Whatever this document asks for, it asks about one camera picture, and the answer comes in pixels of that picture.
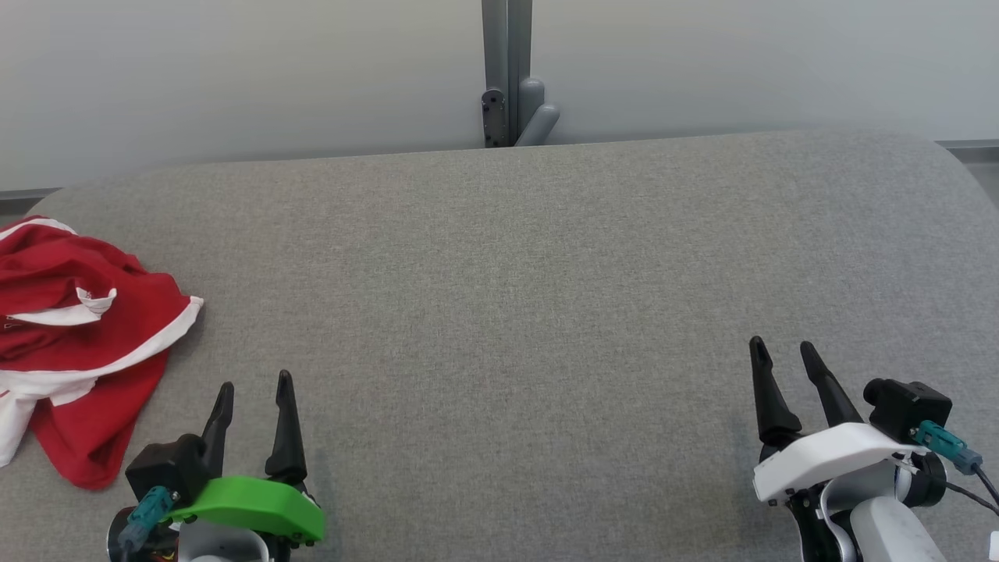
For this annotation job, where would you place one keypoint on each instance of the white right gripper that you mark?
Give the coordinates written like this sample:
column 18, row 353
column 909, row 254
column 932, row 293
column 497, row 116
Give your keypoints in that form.
column 835, row 457

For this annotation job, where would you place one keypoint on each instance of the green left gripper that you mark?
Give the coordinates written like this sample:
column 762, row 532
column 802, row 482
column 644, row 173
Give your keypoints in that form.
column 250, row 503

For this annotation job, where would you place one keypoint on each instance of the red shorts with white stripe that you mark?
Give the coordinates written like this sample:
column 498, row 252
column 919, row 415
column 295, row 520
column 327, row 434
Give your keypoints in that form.
column 86, row 257

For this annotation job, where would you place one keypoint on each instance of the grey cylindrical tube fitting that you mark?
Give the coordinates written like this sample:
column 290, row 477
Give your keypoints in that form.
column 535, row 113

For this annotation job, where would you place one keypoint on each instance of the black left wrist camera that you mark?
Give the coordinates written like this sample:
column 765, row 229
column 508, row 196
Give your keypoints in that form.
column 168, row 468

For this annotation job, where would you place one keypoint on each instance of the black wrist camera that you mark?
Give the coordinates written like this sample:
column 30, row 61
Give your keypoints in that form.
column 168, row 468
column 909, row 406

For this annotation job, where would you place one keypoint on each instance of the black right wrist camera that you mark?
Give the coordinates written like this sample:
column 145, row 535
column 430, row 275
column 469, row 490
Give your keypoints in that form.
column 909, row 406

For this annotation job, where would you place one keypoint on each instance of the teal left camera connector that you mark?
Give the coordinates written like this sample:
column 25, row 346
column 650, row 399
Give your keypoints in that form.
column 147, row 515

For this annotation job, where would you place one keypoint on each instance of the teal camera connector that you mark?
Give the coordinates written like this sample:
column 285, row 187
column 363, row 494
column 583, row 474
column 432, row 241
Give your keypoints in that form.
column 147, row 515
column 948, row 445

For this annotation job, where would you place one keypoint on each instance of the teal right camera connector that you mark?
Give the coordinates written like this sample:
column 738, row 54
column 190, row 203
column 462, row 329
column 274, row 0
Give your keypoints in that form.
column 948, row 445

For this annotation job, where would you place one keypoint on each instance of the dark metal bracket with holes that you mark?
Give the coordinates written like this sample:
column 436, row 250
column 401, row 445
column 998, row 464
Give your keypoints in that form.
column 493, row 117

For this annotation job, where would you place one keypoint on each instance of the grey metal post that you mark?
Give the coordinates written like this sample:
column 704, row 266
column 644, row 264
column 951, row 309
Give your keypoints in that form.
column 506, row 47

